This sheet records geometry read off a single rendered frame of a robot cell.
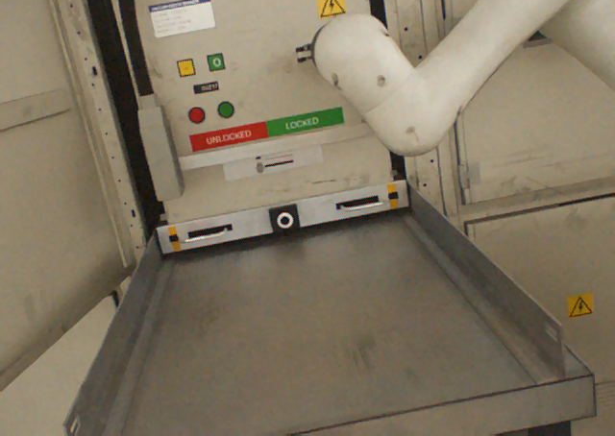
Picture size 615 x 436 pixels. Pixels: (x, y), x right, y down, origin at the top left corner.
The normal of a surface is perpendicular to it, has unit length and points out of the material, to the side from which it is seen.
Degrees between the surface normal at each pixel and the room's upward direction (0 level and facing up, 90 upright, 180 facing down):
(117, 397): 0
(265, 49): 90
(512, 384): 0
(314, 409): 0
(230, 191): 90
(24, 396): 90
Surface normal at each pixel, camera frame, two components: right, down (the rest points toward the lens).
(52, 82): 0.96, -0.11
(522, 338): -0.18, -0.94
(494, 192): 0.08, 0.27
